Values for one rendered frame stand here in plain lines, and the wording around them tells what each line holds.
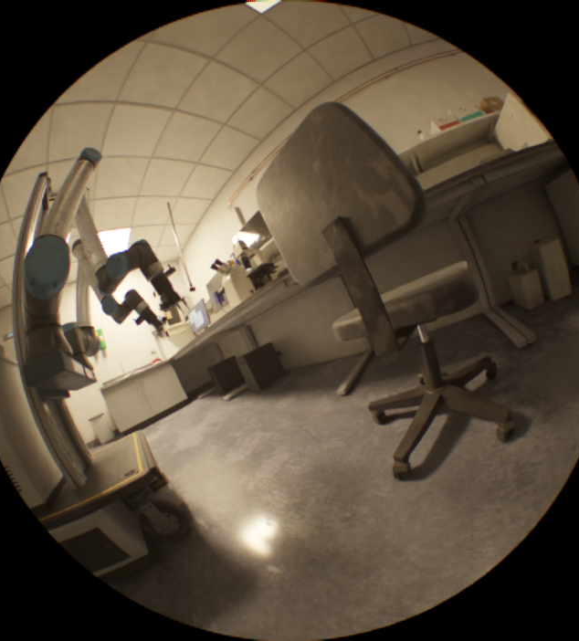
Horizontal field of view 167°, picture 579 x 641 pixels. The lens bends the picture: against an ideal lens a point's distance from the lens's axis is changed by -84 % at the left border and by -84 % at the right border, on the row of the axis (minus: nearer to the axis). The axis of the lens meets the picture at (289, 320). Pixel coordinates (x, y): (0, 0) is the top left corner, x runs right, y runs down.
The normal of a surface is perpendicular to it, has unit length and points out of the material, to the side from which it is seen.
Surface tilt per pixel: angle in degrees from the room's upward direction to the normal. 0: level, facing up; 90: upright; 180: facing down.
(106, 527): 90
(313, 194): 90
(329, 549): 0
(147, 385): 90
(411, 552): 0
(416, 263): 90
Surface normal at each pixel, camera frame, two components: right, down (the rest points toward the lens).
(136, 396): 0.70, -0.31
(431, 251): -0.59, 0.27
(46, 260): 0.90, -0.32
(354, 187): -0.74, 0.34
